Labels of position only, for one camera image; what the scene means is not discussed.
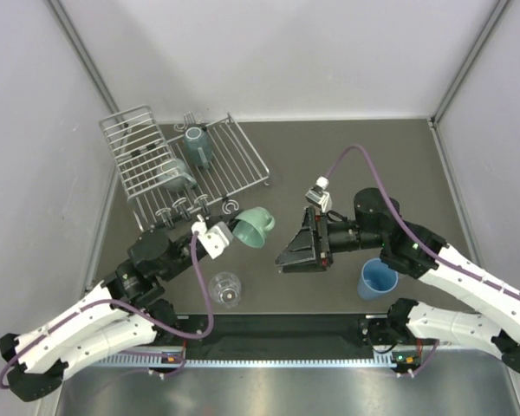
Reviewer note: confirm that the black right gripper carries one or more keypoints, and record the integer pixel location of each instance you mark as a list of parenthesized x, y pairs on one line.
[(302, 254)]

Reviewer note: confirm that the blue plastic cup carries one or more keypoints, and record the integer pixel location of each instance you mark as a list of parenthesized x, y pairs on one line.
[(376, 279)]

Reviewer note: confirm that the green teal mug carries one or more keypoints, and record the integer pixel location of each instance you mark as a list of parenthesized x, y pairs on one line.
[(253, 227)]

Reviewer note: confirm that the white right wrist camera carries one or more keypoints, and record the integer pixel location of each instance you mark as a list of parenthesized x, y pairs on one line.
[(318, 196)]

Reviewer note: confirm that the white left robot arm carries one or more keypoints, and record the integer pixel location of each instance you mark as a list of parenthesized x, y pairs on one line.
[(122, 311)]

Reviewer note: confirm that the small metal c-shaped hook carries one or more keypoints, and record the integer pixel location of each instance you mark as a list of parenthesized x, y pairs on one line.
[(229, 206)]

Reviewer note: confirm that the clear glass tumbler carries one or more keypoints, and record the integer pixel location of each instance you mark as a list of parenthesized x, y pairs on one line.
[(225, 289)]

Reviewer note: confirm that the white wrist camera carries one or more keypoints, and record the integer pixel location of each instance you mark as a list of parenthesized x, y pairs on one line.
[(318, 196), (215, 239)]

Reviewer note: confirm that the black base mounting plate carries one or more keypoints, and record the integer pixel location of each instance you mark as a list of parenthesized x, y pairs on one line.
[(289, 336)]

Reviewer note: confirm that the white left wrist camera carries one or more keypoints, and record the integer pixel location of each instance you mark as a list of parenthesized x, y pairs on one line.
[(215, 239)]

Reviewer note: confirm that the metal wire dish rack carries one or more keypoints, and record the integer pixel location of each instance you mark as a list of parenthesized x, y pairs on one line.
[(139, 146)]

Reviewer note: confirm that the blue-grey ceramic mug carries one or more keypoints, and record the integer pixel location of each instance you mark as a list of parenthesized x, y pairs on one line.
[(197, 144)]

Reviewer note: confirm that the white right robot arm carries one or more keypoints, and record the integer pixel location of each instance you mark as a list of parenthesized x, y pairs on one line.
[(493, 325)]

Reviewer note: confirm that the grey round ceramic cup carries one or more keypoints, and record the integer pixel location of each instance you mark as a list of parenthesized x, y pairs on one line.
[(175, 175)]

